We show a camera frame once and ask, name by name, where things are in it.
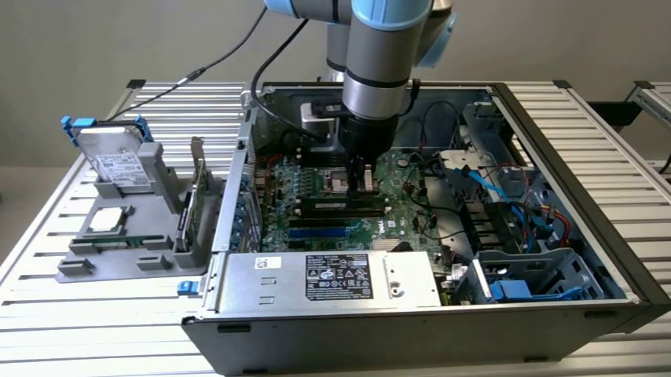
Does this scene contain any silver chipset heatsink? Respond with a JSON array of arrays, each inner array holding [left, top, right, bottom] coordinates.
[[372, 240, 416, 253]]

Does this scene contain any CPU socket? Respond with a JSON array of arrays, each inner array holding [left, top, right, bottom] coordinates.
[[310, 166, 380, 196]]

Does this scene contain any open black PC case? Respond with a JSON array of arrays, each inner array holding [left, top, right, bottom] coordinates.
[[178, 80, 671, 377]]

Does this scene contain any black expansion slot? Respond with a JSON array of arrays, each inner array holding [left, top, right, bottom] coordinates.
[[288, 218, 349, 229]]

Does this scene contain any thick black cable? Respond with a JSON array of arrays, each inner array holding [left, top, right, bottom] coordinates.
[[248, 18, 329, 143]]

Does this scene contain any dark blue wire bundle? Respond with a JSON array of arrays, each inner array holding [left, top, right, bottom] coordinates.
[[510, 199, 554, 252]]

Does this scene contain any metal drive cage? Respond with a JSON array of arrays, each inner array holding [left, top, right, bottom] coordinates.
[[434, 100, 536, 205]]

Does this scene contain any green RAM stick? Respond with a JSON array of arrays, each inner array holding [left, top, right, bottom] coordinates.
[[89, 234, 166, 251]]

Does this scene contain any silver power supply unit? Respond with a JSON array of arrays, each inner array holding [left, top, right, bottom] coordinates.
[[213, 250, 442, 313]]

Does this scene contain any blue expansion slot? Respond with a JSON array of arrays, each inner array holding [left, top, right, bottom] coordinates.
[[286, 227, 350, 240]]

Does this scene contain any green motherboard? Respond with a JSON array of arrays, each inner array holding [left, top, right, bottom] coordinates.
[[254, 148, 456, 254]]

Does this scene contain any silver CPU chip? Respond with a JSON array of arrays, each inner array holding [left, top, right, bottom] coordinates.
[[85, 207, 133, 236]]

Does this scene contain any black RAM slot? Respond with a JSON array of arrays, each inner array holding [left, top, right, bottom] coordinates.
[[298, 207, 393, 220]]

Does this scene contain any grey parts rack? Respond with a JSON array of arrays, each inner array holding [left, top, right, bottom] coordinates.
[[53, 141, 232, 284]]

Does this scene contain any thin black cable with connector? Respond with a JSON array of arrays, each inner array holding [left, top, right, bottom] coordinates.
[[108, 6, 269, 121]]

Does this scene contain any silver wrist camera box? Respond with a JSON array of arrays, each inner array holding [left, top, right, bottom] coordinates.
[[298, 101, 348, 152]]

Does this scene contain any red wire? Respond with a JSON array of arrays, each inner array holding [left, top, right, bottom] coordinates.
[[552, 210, 573, 247]]

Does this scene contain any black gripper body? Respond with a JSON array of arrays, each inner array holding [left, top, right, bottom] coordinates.
[[336, 114, 398, 159]]

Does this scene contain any black case fan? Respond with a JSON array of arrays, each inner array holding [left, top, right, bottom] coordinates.
[[484, 202, 528, 253]]

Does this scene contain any grey disk bay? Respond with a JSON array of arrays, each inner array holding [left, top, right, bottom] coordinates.
[[453, 246, 628, 306]]

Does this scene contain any hard disk with blue carrier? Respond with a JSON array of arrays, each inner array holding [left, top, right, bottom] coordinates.
[[58, 113, 154, 189]]

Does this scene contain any light blue flat wire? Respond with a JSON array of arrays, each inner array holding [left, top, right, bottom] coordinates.
[[458, 166, 512, 203]]

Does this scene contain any green graphics card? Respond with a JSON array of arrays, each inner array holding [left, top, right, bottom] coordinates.
[[173, 135, 222, 253]]

